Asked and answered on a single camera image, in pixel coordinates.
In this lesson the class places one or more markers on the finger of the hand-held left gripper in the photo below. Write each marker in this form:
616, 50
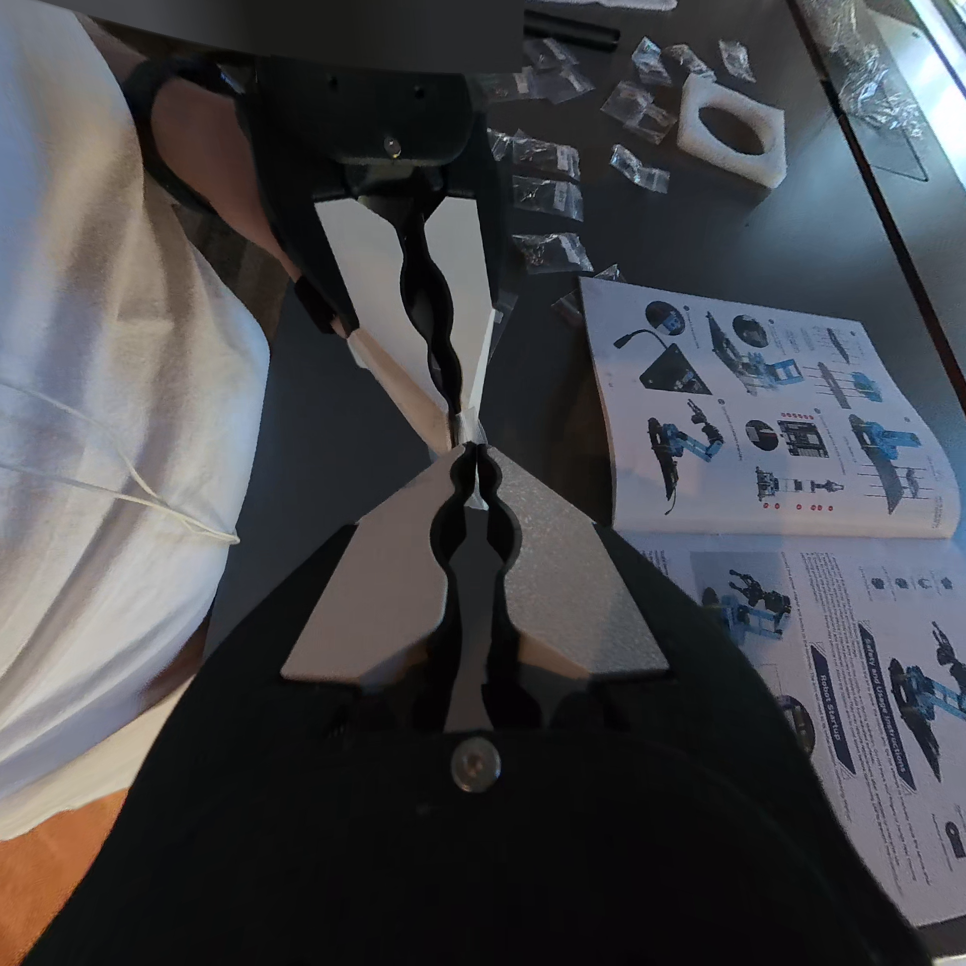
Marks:
468, 287
369, 287

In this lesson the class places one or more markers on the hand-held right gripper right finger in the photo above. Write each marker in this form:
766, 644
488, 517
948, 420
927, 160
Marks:
581, 604

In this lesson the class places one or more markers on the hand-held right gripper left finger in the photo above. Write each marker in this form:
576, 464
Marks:
369, 604

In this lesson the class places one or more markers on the small clear screw pouch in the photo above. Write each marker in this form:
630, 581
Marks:
472, 430

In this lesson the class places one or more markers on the dark work desk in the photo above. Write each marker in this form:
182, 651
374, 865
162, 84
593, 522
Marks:
340, 437

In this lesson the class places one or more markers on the adjoining dark desk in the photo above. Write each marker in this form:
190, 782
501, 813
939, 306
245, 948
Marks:
928, 264

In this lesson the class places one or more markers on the scatter of clear screw bags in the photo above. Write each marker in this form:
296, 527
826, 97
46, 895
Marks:
551, 196

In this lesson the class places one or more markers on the printed instruction manual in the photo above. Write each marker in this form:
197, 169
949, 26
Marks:
755, 490

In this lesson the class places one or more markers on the black screwdriver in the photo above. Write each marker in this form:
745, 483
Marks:
574, 31

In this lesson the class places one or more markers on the person in white shirt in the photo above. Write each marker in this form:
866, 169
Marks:
91, 377

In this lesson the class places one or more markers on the crumpled clear plastic wrap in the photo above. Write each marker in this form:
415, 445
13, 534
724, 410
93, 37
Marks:
867, 68

